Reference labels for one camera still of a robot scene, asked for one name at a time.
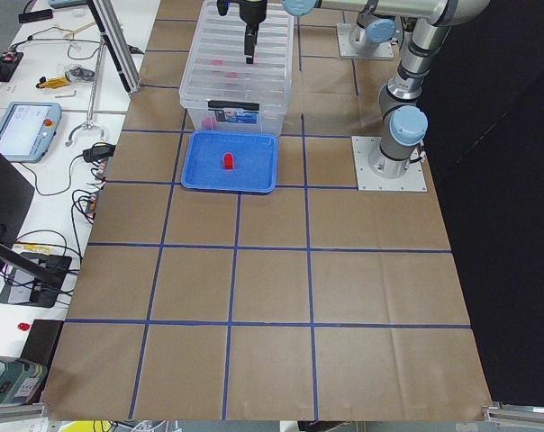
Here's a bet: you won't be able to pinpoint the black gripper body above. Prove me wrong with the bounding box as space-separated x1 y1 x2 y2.
216 0 267 23

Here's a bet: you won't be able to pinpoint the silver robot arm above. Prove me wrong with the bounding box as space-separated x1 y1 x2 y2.
235 0 396 64
282 0 489 179

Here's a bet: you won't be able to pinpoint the clear plastic storage box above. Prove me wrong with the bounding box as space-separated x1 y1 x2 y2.
179 1 294 136

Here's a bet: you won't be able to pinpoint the blue plastic tray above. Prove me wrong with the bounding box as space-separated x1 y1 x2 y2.
181 130 278 194

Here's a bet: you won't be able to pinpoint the long metal reacher grabber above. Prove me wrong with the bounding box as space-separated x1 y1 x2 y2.
65 36 105 147

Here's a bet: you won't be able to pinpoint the wooden chopsticks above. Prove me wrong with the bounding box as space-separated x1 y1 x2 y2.
56 22 95 40

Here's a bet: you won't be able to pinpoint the metal allen key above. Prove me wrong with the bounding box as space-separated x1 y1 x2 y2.
54 89 77 99

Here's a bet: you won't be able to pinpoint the black power adapter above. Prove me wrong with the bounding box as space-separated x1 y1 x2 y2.
82 143 116 163

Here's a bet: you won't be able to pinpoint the yellow black small tool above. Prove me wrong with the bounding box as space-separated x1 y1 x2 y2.
36 76 70 89

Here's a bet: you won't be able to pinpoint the robot teach pendant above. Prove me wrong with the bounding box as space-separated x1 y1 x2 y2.
0 102 62 163

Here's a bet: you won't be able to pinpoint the brown paper table cover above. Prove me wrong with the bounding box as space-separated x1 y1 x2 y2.
42 1 491 421

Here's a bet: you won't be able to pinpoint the black monitor stand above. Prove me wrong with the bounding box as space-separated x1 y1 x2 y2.
0 243 72 309

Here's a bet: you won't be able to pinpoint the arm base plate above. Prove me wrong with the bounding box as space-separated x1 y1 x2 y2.
336 23 394 61
351 136 428 193

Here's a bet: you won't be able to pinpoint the aluminium frame post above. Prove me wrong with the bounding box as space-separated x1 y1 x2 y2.
86 0 141 95

